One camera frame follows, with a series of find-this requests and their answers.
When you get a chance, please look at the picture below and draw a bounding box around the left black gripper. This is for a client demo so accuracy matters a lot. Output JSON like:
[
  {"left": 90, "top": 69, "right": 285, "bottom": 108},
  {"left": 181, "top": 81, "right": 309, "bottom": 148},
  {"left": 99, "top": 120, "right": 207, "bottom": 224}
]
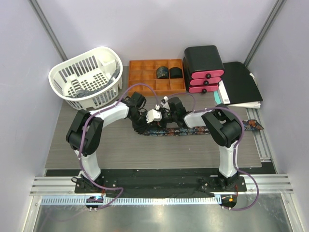
[{"left": 129, "top": 111, "right": 153, "bottom": 134}]

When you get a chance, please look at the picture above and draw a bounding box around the floral navy tie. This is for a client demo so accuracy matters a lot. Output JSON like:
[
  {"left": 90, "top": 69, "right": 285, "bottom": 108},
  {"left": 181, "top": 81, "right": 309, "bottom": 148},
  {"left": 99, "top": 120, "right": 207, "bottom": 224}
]
[{"left": 139, "top": 119, "right": 264, "bottom": 136}]

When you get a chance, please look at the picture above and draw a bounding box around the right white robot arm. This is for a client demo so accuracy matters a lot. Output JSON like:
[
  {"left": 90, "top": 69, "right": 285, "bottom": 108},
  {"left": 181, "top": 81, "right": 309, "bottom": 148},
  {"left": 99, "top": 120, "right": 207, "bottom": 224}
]
[{"left": 159, "top": 104, "right": 244, "bottom": 191}]

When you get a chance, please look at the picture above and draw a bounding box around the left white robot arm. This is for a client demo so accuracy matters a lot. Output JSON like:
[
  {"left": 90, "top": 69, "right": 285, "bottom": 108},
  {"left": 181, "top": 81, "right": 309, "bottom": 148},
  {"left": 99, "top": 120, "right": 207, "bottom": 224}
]
[{"left": 66, "top": 92, "right": 147, "bottom": 193}]

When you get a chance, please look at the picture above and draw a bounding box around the orange compartment tray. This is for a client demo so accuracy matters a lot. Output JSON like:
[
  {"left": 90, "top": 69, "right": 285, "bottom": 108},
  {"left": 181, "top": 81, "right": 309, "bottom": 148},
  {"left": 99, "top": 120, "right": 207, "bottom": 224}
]
[{"left": 128, "top": 59, "right": 186, "bottom": 96}]

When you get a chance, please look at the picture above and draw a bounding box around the rolled black tie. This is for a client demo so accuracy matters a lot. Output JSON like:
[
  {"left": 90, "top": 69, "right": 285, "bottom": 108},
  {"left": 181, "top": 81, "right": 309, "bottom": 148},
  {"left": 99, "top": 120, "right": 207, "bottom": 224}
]
[{"left": 169, "top": 67, "right": 183, "bottom": 79}]

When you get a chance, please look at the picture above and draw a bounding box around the rolled dark patterned tie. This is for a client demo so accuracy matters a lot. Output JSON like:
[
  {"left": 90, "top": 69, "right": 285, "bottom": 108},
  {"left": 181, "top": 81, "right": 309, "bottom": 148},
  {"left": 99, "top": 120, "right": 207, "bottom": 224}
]
[{"left": 156, "top": 66, "right": 169, "bottom": 79}]

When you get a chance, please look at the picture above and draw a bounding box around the white teal booklet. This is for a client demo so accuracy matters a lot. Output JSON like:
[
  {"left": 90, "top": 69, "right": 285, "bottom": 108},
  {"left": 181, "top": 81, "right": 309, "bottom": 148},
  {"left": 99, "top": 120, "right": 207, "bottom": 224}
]
[{"left": 216, "top": 81, "right": 261, "bottom": 109}]

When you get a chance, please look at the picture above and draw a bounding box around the black pink drawer unit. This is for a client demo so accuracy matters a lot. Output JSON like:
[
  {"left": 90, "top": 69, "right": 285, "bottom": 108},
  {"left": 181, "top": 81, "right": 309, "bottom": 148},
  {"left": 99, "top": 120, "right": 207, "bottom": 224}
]
[{"left": 183, "top": 45, "right": 225, "bottom": 94}]

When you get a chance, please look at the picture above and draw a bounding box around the white plastic basket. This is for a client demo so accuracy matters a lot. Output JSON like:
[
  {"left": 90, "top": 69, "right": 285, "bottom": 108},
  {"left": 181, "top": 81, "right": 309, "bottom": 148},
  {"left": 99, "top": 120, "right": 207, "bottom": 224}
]
[{"left": 48, "top": 46, "right": 123, "bottom": 110}]

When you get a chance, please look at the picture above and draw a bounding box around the blue patterned tie in basket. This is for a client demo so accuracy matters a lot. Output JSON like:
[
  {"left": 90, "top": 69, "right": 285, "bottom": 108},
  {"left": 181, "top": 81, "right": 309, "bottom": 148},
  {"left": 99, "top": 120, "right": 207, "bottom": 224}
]
[{"left": 75, "top": 68, "right": 120, "bottom": 98}]

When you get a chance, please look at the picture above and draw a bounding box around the black folder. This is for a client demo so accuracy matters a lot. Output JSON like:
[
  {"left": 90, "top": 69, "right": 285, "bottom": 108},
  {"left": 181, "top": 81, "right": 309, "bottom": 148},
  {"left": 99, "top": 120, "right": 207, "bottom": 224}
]
[{"left": 222, "top": 61, "right": 263, "bottom": 104}]

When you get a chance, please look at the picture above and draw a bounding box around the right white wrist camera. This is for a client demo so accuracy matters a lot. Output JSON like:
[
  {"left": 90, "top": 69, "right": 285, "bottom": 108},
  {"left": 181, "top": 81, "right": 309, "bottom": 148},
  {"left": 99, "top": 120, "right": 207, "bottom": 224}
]
[{"left": 160, "top": 96, "right": 170, "bottom": 110}]

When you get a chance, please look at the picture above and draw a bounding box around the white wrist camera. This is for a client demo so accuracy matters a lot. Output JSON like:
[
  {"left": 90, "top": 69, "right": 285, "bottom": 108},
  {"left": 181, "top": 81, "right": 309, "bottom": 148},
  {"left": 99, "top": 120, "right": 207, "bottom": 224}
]
[
  {"left": 146, "top": 104, "right": 162, "bottom": 124},
  {"left": 160, "top": 96, "right": 170, "bottom": 110}
]

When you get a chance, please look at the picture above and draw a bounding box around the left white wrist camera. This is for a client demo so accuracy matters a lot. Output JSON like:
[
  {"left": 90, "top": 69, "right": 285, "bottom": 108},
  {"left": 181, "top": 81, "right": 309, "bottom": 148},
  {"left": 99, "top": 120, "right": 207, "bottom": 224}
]
[{"left": 146, "top": 104, "right": 162, "bottom": 124}]

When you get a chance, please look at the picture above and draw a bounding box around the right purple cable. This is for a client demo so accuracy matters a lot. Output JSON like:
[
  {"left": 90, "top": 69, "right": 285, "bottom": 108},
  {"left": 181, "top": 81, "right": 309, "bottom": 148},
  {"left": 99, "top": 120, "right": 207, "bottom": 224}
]
[{"left": 163, "top": 93, "right": 260, "bottom": 212}]

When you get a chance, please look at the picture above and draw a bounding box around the purple cable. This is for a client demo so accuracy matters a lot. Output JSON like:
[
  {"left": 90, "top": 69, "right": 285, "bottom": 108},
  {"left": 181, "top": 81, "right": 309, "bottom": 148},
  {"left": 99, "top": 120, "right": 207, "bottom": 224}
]
[
  {"left": 163, "top": 93, "right": 260, "bottom": 212},
  {"left": 78, "top": 84, "right": 161, "bottom": 211}
]

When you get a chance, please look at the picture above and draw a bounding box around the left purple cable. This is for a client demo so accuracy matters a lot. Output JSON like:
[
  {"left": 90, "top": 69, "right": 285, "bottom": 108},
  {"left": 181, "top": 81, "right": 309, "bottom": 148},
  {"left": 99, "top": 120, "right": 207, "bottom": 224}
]
[{"left": 78, "top": 84, "right": 161, "bottom": 211}]

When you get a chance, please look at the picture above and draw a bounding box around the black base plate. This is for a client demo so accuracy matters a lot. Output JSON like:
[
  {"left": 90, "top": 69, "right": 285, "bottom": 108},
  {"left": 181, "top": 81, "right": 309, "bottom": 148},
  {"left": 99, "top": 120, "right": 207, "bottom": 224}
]
[{"left": 72, "top": 168, "right": 247, "bottom": 196}]

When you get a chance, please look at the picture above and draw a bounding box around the white slotted cable duct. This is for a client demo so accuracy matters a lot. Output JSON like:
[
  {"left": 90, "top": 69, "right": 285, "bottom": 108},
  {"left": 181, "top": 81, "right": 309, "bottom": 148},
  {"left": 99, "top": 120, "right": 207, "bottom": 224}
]
[{"left": 41, "top": 195, "right": 222, "bottom": 206}]

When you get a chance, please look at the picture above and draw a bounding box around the aluminium frame rail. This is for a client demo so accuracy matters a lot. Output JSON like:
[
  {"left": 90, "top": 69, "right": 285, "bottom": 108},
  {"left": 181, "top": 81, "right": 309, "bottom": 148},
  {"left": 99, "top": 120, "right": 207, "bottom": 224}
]
[{"left": 30, "top": 176, "right": 78, "bottom": 195}]

